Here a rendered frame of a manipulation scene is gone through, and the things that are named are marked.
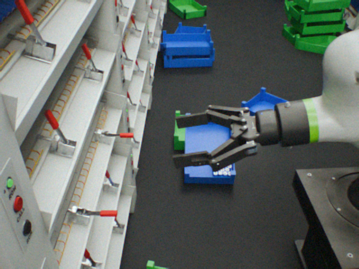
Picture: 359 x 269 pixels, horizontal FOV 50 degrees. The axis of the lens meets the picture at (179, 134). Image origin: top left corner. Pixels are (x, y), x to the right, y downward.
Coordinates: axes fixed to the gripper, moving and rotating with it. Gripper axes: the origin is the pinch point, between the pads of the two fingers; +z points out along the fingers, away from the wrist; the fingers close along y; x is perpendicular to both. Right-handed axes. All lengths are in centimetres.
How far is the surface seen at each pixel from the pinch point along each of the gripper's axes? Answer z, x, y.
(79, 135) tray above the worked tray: 17.5, 10.2, -6.9
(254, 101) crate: -24, -63, 106
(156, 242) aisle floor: 21, -56, 17
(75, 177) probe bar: 24.7, -3.4, -3.5
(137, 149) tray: 29, -44, 56
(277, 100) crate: -35, -64, 105
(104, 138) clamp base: 22.1, -5.8, 13.5
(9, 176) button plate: 13.2, 25.0, -34.4
